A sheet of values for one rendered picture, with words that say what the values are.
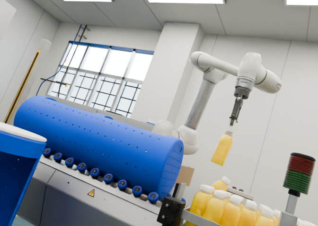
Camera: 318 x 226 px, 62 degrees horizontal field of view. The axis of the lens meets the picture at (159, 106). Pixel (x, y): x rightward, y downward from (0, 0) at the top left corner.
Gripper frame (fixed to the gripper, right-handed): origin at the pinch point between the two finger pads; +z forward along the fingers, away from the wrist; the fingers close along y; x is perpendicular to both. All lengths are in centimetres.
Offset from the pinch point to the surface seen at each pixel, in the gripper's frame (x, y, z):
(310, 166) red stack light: 29, 55, 15
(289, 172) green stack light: 24, 55, 18
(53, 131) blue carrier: -76, 31, 32
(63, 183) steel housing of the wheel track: -60, 30, 52
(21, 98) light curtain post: -158, -14, 21
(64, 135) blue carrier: -69, 31, 32
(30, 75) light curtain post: -158, -13, 1
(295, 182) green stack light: 26, 56, 20
